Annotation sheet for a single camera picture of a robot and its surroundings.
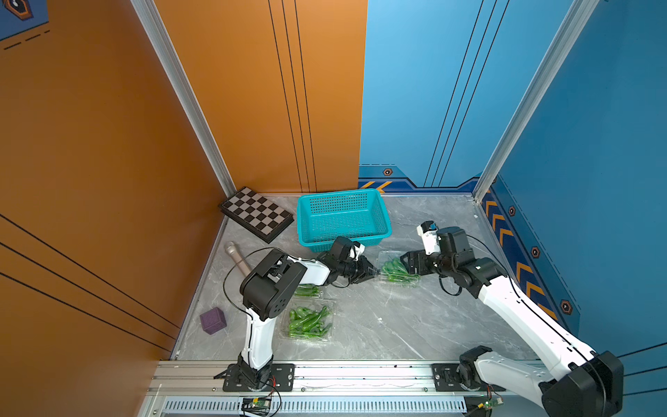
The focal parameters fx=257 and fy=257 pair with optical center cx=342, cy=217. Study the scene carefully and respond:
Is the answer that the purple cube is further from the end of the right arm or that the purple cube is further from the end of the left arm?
the end of the right arm

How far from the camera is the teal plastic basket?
1.07 m

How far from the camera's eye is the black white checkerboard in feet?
3.51

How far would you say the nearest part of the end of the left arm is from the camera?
0.79 m

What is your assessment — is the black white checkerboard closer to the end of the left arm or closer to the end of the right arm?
the end of the left arm

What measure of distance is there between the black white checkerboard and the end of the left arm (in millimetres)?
337

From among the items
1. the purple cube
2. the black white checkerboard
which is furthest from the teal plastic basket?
the purple cube

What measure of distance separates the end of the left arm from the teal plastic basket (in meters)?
0.16

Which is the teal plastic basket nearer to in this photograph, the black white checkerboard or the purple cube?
the black white checkerboard

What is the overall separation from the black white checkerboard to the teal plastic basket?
9cm
